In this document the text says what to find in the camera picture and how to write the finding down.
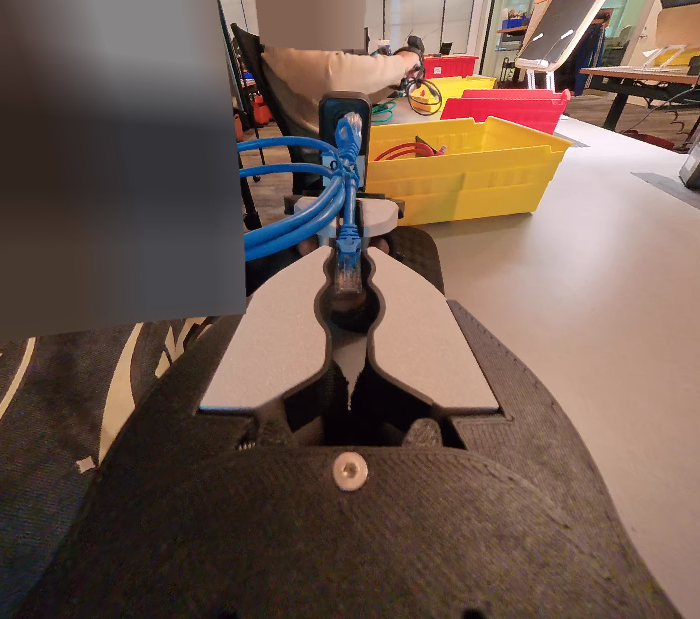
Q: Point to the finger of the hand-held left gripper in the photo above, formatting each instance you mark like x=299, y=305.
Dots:
x=304, y=205
x=377, y=217

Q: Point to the yellow plastic bin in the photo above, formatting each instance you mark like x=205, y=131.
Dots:
x=465, y=86
x=465, y=182

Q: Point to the wooden board back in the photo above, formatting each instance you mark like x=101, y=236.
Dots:
x=574, y=1

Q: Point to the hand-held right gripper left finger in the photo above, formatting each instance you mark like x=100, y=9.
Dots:
x=268, y=340

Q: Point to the person's black printed shirt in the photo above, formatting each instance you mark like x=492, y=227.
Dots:
x=49, y=438

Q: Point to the black box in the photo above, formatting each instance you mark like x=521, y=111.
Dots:
x=424, y=146

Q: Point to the dark grey power box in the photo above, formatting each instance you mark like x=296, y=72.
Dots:
x=692, y=165

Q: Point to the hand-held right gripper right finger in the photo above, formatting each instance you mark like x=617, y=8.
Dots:
x=432, y=346

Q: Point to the black chair armrest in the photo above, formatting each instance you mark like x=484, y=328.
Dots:
x=421, y=258

